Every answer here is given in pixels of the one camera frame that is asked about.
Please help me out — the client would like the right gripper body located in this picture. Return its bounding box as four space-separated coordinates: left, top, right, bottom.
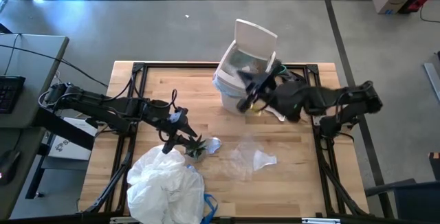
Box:
252 73 282 107

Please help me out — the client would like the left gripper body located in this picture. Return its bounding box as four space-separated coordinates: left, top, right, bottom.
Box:
151 106 189 133

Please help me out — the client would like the succulent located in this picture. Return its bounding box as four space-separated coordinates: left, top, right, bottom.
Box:
184 135 209 164

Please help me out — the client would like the blue plastic bin liner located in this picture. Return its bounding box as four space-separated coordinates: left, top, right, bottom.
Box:
212 74 248 100

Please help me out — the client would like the white plastic trash bin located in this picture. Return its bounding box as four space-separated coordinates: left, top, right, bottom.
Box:
219 89 257 115

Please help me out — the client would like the white swing bin lid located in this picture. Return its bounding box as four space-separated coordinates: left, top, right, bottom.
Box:
214 19 278 96

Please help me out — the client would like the large white plastic bag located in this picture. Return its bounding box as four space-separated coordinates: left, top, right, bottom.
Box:
126 145 206 224

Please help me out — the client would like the clear printed plastic bag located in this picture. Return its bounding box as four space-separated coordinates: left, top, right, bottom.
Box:
223 134 278 181

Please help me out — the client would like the black glove with green cuff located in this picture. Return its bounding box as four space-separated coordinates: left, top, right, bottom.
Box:
274 65 309 85

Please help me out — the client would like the white printed box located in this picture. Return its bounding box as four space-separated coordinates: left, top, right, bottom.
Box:
47 119 99 161

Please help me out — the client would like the grey desk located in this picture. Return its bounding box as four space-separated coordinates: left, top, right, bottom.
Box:
0 33 70 129
0 126 48 219

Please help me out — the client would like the black keyboard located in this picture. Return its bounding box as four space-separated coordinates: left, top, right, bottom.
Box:
0 75 27 115

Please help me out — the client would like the grey metal bar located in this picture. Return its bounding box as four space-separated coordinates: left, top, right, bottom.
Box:
423 62 440 103

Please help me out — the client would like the black computer mouse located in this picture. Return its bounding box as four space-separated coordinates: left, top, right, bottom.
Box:
0 149 22 186

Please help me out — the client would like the dark blue chair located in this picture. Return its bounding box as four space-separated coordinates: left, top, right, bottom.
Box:
364 178 440 224

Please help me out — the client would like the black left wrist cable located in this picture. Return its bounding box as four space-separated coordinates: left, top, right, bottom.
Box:
169 89 180 111

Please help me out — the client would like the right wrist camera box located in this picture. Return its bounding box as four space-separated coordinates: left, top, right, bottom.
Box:
236 96 252 113

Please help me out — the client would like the black aluminium table frame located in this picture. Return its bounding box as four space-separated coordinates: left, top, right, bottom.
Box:
78 61 371 218

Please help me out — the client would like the blue bag strap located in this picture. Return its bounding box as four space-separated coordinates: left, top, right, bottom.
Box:
199 192 219 224

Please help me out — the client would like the black desk cable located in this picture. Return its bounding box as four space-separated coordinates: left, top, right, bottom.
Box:
0 43 110 89

